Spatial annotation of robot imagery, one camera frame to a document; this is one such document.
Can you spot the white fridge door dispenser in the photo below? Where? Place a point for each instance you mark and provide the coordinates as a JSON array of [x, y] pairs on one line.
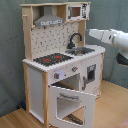
[[90, 74]]

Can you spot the grey toy sink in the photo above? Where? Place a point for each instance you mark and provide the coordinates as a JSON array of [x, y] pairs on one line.
[[79, 51]]

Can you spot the grey range hood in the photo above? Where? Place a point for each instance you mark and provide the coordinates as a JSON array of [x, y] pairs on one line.
[[48, 18]]

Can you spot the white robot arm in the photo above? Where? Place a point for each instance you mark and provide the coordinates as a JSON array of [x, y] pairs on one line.
[[114, 38]]

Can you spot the white microwave door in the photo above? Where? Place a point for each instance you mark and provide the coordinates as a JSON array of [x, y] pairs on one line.
[[78, 11]]

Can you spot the right stove knob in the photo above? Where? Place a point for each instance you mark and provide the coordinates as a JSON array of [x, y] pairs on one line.
[[74, 68]]

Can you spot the white oven door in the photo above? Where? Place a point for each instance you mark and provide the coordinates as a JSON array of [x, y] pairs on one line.
[[63, 102]]

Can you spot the wooden toy kitchen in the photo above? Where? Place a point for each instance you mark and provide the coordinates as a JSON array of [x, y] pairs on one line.
[[62, 73]]

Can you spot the left stove knob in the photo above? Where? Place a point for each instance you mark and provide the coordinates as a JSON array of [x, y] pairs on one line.
[[56, 75]]

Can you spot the stove knob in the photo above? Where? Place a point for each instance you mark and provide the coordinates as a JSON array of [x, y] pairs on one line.
[[56, 75], [74, 68]]

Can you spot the black stovetop red burners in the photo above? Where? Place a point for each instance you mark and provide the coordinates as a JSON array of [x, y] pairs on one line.
[[52, 59]]

